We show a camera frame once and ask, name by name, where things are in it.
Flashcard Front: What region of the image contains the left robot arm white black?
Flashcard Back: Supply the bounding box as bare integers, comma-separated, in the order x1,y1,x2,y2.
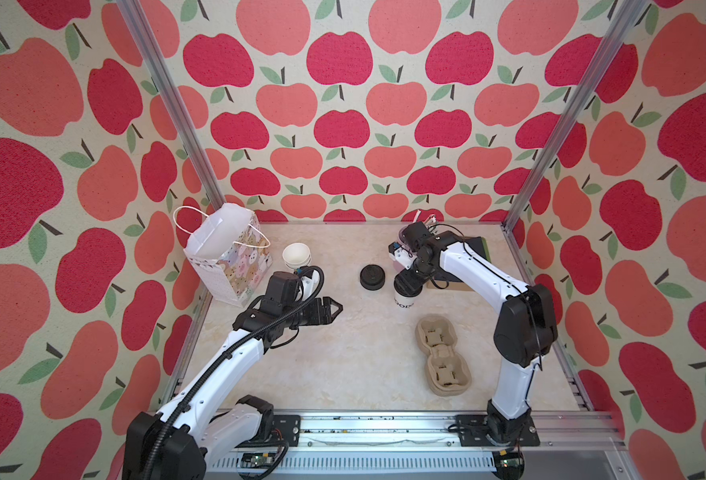
121,266,343,479

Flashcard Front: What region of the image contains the brown pulp cup carrier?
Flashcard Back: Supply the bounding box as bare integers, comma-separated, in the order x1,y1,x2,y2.
415,315,472,397

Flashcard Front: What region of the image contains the single white paper cup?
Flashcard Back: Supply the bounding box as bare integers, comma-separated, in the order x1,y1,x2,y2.
394,291,419,308

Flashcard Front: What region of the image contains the brown cardboard napkin tray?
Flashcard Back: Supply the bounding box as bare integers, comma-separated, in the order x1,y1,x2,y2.
425,281,472,292

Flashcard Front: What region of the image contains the stack of dark napkins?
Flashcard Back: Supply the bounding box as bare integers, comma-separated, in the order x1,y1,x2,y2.
464,237,499,278

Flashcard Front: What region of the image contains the aluminium corner post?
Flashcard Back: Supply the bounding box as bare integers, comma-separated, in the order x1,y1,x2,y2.
502,0,650,234
117,0,225,210

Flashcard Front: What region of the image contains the stack of white paper cups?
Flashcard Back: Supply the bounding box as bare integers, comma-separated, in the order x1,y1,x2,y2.
282,242,312,270

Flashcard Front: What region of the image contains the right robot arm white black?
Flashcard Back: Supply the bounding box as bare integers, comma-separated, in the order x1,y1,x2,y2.
388,221,558,446

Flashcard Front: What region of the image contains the right aluminium corner post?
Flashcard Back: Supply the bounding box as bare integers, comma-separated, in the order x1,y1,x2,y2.
502,0,650,234

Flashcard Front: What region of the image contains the cartoon animal paper gift bag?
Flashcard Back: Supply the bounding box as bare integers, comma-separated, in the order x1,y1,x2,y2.
172,203,272,306

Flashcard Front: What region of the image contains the aluminium front rail frame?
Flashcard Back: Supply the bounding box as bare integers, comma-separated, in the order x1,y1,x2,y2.
112,409,636,480

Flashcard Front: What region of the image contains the left aluminium corner post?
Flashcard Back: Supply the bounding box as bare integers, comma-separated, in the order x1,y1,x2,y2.
117,0,225,210

